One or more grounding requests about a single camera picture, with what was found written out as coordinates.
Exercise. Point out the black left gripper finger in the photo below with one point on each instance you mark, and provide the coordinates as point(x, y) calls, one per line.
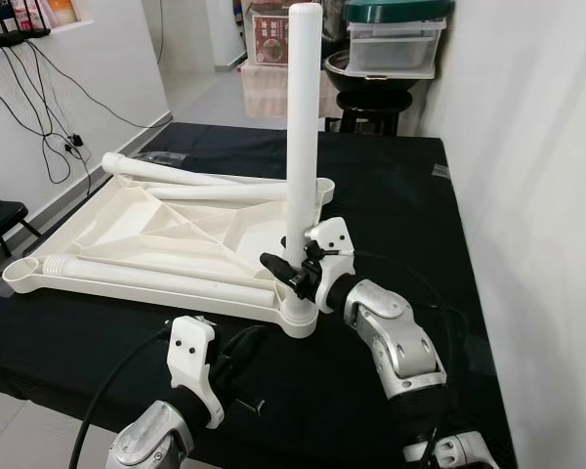
point(272, 349)
point(247, 322)

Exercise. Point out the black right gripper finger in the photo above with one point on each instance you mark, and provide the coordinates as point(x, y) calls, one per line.
point(283, 268)

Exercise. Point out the white plastic table leg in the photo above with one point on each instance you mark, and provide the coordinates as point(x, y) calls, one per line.
point(303, 117)
point(220, 193)
point(156, 281)
point(156, 169)

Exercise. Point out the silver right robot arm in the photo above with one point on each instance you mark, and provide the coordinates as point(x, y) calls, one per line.
point(391, 332)

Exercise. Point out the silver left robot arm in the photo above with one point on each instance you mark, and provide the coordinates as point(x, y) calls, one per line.
point(151, 445)

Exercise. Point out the white plastic children table top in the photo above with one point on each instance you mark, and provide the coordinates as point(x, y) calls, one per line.
point(146, 230)

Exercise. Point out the black tablecloth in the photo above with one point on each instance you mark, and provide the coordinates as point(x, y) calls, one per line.
point(303, 410)

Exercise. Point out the clear plastic bag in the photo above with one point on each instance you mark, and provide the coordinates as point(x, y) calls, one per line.
point(181, 154)

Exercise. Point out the grey tape patch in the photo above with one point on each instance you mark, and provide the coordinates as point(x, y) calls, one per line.
point(440, 171)

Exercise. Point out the beige cloth covered side table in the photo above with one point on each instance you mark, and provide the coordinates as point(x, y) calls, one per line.
point(264, 93)

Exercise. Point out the black round stool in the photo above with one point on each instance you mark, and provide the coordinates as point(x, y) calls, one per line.
point(369, 103)

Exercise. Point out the black bowl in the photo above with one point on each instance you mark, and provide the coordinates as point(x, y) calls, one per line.
point(337, 68)

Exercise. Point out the red printed box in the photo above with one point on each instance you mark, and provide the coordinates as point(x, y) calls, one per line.
point(267, 37)

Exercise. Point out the dark crumpled bag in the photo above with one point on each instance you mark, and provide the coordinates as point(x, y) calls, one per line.
point(334, 39)

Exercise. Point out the clear plastic storage box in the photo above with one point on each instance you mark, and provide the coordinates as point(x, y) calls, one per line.
point(398, 51)

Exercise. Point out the black power adapter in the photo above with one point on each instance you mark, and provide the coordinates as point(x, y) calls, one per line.
point(74, 142)

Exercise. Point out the dark green basin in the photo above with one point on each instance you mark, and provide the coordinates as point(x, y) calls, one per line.
point(400, 10)

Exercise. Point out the black power strip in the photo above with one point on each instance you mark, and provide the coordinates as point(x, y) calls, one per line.
point(15, 42)

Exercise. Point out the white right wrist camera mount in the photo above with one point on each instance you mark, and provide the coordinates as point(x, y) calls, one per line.
point(334, 236)

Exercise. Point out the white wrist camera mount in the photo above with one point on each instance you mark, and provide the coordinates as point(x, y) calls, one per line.
point(334, 236)
point(192, 357)

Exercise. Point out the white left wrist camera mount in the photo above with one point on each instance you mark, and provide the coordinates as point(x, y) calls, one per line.
point(192, 357)

